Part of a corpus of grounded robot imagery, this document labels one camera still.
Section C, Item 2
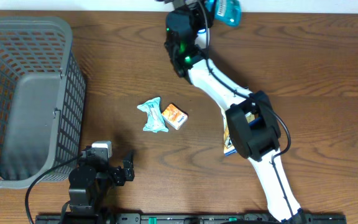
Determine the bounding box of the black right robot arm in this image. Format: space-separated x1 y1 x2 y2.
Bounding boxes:
164 1 303 223

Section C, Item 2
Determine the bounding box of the mint green tissue pack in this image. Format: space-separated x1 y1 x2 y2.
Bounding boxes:
137 96 168 133

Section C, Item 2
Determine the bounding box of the small orange box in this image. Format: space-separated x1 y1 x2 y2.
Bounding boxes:
162 103 188 130

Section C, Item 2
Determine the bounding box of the teal mouthwash bottle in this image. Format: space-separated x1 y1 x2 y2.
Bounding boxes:
204 0 242 27

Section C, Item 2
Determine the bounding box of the dark grey plastic basket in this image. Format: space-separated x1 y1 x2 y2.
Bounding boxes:
0 17 86 189

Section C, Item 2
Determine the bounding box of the yellow snack bag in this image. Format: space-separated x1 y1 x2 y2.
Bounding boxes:
222 112 259 156

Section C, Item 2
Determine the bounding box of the white barcode scanner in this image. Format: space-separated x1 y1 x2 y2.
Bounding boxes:
195 29 209 49

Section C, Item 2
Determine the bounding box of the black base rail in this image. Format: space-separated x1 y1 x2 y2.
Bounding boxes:
35 213 347 224

